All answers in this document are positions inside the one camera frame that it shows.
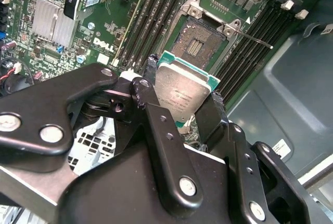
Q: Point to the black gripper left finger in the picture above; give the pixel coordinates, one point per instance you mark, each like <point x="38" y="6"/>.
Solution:
<point x="39" y="104"/>

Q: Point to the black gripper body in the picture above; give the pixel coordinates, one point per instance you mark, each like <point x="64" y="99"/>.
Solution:
<point x="125" y="195"/>

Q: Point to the silver green CPU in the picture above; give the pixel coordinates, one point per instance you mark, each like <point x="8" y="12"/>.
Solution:
<point x="182" y="91"/>

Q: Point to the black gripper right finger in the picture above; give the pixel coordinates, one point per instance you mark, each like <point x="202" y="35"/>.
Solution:
<point x="242" y="182"/>

